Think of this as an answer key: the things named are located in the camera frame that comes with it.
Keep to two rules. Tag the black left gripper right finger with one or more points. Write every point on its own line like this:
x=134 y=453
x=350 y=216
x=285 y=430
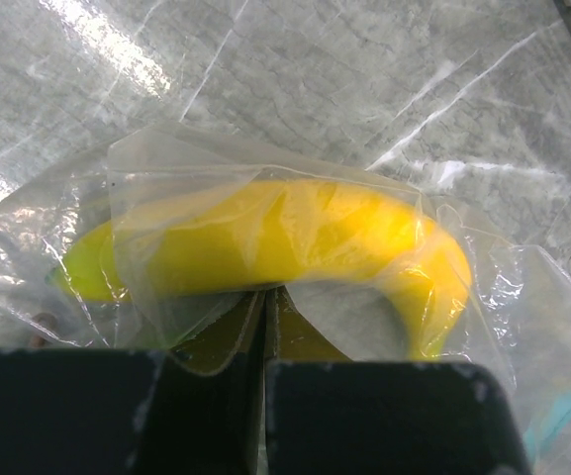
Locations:
x=327 y=414

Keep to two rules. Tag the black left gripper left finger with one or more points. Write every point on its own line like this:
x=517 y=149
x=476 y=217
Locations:
x=193 y=409

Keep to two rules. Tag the clear zip top bag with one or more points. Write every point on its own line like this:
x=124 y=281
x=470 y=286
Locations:
x=517 y=320

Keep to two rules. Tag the fake yellow banana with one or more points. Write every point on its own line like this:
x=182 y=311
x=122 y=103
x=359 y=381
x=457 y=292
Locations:
x=276 y=231

